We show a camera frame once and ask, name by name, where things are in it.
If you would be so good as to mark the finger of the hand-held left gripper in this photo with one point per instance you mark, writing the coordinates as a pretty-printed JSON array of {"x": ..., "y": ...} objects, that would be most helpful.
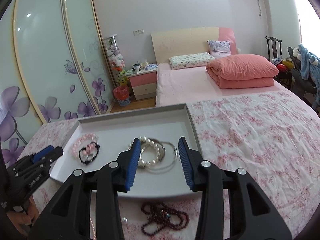
[
  {"x": 53, "y": 156},
  {"x": 42, "y": 154}
]

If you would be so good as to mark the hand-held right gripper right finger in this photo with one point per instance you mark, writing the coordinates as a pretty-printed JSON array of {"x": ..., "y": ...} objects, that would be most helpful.
[{"x": 186, "y": 165}]

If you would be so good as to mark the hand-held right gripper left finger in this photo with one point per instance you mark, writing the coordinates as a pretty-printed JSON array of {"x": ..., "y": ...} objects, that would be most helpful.
[{"x": 131, "y": 166}]

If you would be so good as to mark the thin silver bangle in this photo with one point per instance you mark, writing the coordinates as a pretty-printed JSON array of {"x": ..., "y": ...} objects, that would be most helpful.
[{"x": 168, "y": 165}]

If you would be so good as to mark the grey cardboard box tray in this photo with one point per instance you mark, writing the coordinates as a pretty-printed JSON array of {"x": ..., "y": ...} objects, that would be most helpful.
[{"x": 117, "y": 127}]

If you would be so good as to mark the person's left hand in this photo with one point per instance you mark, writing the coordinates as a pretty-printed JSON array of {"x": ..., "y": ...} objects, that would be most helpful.
[{"x": 23, "y": 217}]

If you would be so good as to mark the red trash bin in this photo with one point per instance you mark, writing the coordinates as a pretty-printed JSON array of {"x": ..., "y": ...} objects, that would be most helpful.
[{"x": 122, "y": 96}]

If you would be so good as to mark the pink bed mattress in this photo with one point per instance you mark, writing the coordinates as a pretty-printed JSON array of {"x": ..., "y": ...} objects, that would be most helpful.
[{"x": 185, "y": 85}]

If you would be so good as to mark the pink and cream nightstand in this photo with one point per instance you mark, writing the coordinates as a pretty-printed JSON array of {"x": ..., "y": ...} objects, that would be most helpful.
[{"x": 143, "y": 85}]

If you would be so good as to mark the white mug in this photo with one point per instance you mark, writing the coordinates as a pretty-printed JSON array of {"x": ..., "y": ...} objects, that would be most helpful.
[{"x": 136, "y": 68}]

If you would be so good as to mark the floral glass door wardrobe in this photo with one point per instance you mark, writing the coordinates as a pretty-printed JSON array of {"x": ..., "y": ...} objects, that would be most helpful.
[{"x": 45, "y": 55}]

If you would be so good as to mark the white printed pillow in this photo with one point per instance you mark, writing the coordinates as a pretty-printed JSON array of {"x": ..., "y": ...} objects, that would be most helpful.
[{"x": 191, "y": 61}]

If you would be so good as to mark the folded orange quilt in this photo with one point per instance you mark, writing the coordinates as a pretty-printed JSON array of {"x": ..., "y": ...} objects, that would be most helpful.
[{"x": 241, "y": 70}]

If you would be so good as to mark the clear tube of plush toys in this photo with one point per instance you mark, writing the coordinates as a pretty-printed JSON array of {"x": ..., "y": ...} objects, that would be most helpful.
[{"x": 115, "y": 57}]

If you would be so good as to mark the small purple printed pillow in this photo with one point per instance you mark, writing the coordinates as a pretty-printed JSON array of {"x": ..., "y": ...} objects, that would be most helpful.
[{"x": 220, "y": 48}]

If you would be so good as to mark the cream and pink headboard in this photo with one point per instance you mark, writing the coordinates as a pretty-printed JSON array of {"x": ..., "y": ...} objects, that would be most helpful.
[{"x": 182, "y": 41}]

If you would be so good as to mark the grey office chair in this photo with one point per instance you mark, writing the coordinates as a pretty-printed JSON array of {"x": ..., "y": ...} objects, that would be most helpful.
[{"x": 300, "y": 85}]

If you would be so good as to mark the pile of colourful toys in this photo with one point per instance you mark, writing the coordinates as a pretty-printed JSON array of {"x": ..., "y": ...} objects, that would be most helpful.
[{"x": 283, "y": 65}]

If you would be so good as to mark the dark wooden chair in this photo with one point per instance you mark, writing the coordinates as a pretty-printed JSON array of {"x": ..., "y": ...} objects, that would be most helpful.
[{"x": 273, "y": 48}]

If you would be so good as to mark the air conditioner pipe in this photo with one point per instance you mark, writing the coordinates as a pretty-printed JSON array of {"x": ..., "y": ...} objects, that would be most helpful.
[{"x": 260, "y": 0}]

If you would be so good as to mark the white wall switch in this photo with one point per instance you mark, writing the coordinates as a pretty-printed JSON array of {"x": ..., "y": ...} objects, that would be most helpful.
[{"x": 139, "y": 31}]

